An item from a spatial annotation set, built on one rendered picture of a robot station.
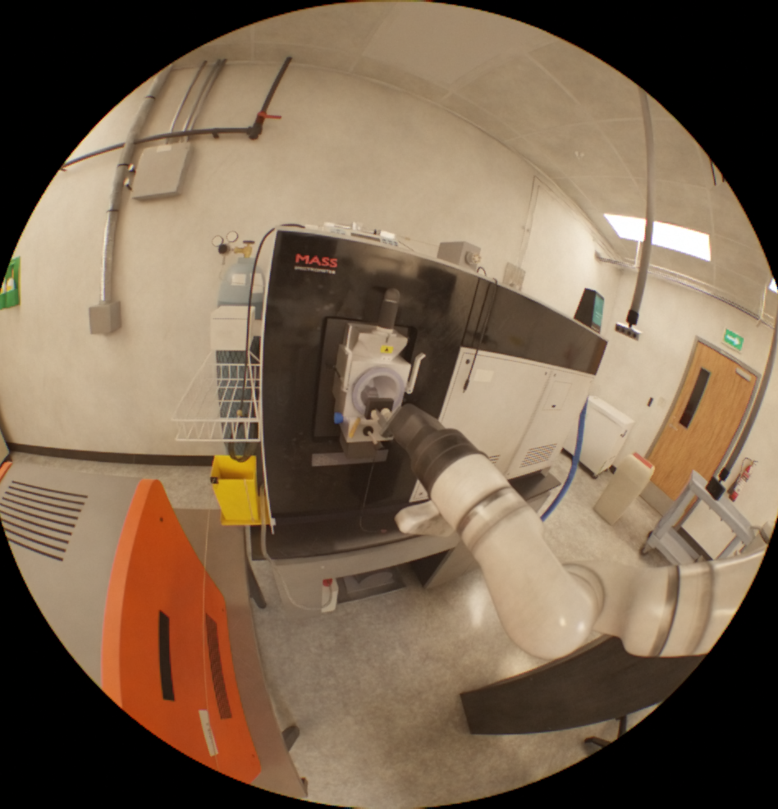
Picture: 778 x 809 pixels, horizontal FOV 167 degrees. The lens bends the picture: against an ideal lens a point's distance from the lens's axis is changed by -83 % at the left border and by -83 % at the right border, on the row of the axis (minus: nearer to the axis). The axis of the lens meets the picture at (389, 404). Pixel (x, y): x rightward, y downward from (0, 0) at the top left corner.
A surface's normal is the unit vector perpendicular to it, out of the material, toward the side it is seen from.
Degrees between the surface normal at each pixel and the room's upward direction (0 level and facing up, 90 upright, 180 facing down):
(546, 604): 58
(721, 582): 43
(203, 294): 90
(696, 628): 72
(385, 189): 90
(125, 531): 0
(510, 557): 63
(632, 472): 84
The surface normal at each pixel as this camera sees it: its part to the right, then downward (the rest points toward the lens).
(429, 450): -0.58, -0.55
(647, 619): -0.81, -0.48
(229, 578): 0.20, -0.88
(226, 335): 0.37, 0.48
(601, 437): -0.90, 0.00
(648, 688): -0.97, -0.12
